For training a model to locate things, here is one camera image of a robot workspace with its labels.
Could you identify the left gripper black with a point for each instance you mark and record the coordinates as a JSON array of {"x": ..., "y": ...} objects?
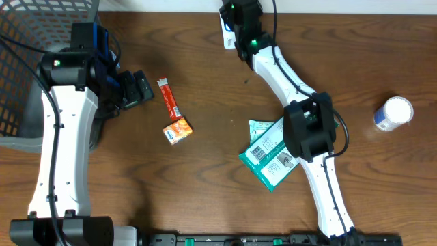
[{"x": 128, "y": 80}]

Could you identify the red white small packet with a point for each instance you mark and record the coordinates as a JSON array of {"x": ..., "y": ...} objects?
[{"x": 169, "y": 99}]

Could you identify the orange small box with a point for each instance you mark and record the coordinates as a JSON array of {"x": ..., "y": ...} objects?
[{"x": 177, "y": 131}]

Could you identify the pale green wipes packet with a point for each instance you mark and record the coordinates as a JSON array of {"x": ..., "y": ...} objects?
[{"x": 257, "y": 128}]

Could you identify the green white package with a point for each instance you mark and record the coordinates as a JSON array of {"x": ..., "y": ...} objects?
[{"x": 271, "y": 162}]

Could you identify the white jar blue label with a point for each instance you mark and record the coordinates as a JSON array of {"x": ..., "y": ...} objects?
[{"x": 395, "y": 112}]

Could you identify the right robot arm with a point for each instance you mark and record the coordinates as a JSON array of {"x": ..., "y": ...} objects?
[{"x": 309, "y": 118}]

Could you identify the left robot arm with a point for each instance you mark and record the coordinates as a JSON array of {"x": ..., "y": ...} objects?
[{"x": 81, "y": 85}]

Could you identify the white barcode scanner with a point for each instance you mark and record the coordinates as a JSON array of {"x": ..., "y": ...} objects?
[{"x": 228, "y": 36}]

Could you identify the grey plastic mesh basket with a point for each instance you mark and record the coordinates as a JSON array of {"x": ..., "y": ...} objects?
[{"x": 30, "y": 27}]

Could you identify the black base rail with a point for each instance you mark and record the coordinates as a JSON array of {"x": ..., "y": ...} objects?
[{"x": 293, "y": 239}]

